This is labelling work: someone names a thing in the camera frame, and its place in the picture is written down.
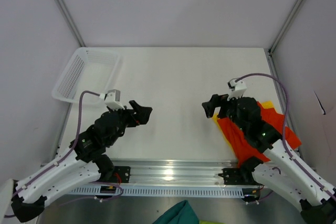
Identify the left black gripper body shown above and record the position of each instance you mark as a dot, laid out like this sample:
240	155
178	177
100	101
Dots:
124	114

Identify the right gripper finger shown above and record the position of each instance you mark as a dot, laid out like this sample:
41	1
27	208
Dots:
216	101
222	112

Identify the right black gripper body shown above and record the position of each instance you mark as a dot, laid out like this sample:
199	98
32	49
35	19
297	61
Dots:
232	113

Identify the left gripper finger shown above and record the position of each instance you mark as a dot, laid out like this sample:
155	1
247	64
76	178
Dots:
136	119
136	108

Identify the yellow shorts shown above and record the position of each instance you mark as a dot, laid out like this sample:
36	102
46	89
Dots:
232	135

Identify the orange shorts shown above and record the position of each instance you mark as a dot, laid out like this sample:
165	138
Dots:
276	120

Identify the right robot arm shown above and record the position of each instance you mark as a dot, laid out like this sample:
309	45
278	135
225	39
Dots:
297	183

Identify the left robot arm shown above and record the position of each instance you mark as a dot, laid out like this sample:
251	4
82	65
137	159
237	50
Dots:
84	161

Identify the white plastic basket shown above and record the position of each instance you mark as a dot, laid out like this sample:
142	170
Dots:
89	68

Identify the teal cloth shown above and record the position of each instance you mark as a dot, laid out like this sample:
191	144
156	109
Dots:
180	213

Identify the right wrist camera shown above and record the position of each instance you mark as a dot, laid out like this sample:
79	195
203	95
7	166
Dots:
237	89

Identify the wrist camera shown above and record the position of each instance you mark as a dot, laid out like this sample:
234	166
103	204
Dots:
237	89
112	100

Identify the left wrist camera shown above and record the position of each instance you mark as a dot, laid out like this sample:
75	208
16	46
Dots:
112	100

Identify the right side aluminium rail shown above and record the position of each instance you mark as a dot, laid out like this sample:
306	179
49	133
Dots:
279	90

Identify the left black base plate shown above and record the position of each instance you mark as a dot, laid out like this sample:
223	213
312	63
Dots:
121	174

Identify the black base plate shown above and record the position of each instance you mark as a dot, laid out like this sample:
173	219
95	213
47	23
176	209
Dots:
121	174
237	176

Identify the aluminium mounting rail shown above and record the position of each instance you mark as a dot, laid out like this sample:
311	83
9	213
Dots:
143	173

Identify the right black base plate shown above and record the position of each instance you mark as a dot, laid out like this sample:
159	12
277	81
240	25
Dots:
237	176

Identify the slotted cable duct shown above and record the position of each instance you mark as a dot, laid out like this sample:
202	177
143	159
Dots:
159	191

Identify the left aluminium corner post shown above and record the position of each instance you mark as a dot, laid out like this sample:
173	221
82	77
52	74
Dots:
62	6

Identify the aluminium corner post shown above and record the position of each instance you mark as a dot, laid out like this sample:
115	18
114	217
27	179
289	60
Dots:
62	6
294	11

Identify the right aluminium corner post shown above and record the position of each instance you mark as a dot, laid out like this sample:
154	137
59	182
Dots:
294	11

